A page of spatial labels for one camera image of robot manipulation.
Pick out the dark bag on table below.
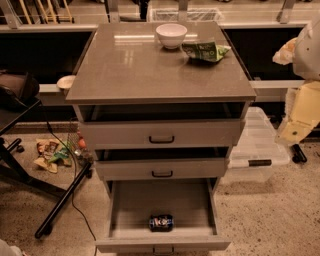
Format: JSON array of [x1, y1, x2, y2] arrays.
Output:
[[0, 71, 40, 110]]

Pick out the grey top drawer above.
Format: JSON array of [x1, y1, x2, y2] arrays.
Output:
[[79, 118, 245, 149]]

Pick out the grey drawer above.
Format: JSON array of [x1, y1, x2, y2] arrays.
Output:
[[79, 118, 245, 149], [96, 178, 230, 256], [95, 147, 230, 180]]

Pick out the blue pepsi can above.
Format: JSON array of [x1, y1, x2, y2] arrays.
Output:
[[149, 214, 174, 232]]

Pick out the wire basket with bottles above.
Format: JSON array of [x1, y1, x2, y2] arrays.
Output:
[[67, 129, 93, 166]]

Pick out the black power cable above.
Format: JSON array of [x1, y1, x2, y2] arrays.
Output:
[[39, 103, 98, 256]]

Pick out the black stand leg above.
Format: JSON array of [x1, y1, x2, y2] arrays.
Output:
[[291, 144, 307, 163]]

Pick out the grey drawer cabinet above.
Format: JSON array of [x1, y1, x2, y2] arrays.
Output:
[[65, 21, 257, 188]]

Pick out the white wire basket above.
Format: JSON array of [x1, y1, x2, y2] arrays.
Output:
[[147, 8, 224, 22]]

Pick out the green chip bag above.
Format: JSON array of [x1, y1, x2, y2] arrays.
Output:
[[182, 41, 231, 63]]

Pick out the snack bags on floor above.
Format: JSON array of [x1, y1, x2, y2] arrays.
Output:
[[34, 139, 72, 173]]

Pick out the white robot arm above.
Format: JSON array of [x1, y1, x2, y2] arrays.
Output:
[[272, 15, 320, 145]]

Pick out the grey bottom drawer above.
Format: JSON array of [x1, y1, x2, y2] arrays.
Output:
[[96, 178, 230, 256]]

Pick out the white bowl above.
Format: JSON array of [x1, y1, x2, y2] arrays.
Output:
[[156, 23, 187, 49]]

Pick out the grey middle drawer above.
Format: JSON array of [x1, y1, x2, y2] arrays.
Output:
[[95, 147, 230, 180]]

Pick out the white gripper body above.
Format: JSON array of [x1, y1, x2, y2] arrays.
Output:
[[275, 81, 320, 145]]

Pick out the clear plastic storage bin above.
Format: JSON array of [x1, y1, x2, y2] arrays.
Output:
[[224, 107, 290, 182]]

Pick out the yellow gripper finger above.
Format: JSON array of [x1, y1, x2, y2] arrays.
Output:
[[272, 38, 297, 65]]

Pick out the black table frame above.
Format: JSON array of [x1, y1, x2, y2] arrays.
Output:
[[0, 98, 91, 239]]

